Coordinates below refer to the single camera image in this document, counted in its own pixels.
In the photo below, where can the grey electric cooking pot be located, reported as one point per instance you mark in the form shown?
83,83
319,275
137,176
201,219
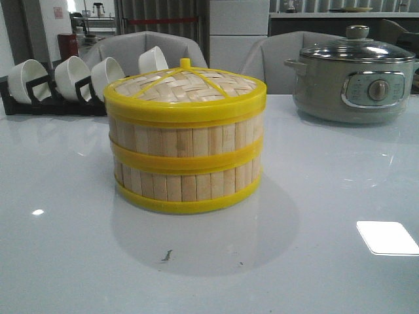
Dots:
352,92

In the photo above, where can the black bowl rack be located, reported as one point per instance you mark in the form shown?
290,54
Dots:
87,103

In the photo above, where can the white bowl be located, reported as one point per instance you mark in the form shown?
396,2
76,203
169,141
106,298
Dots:
21,74
152,60
67,74
104,73

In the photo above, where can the left grey chair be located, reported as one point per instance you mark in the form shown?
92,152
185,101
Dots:
127,48

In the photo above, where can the grey chair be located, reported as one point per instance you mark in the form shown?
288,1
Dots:
127,48
265,60

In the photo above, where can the woven bamboo steamer lid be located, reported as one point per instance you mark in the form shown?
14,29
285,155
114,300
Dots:
185,97

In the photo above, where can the bamboo steamer tray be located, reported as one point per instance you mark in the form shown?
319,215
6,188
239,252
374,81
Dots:
186,150
188,194

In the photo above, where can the glass pot lid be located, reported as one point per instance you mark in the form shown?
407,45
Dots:
356,46

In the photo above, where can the white cabinet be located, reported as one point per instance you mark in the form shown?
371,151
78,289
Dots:
234,27

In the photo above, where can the red cylinder bin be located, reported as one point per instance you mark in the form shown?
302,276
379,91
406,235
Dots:
68,46

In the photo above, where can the right grey chair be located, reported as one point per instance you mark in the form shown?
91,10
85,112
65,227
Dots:
265,60

